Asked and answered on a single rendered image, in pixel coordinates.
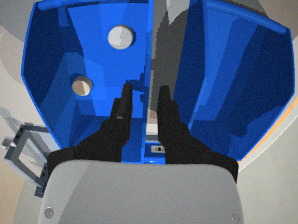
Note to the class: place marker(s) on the grey low shelf rack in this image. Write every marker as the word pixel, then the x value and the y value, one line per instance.
pixel 42 144

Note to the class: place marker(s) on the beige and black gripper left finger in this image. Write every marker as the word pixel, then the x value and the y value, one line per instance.
pixel 103 144

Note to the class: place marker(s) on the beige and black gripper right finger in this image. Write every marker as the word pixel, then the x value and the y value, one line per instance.
pixel 174 134

